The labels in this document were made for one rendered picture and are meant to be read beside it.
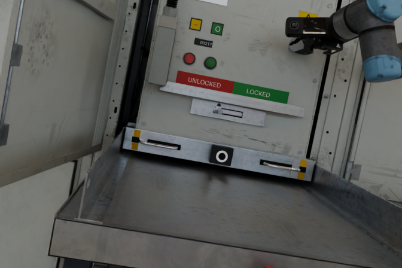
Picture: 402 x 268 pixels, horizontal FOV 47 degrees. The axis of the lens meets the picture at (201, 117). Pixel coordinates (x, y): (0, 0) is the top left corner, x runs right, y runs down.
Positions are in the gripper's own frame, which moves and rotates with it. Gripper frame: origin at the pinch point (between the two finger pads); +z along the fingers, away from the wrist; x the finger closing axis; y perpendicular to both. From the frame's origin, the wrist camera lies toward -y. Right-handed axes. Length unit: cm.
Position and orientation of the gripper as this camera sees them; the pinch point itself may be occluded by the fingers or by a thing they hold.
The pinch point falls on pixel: (289, 45)
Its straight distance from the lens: 130.6
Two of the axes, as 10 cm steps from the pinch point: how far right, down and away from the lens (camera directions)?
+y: 9.2, 1.6, 3.6
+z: -3.8, 1.4, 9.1
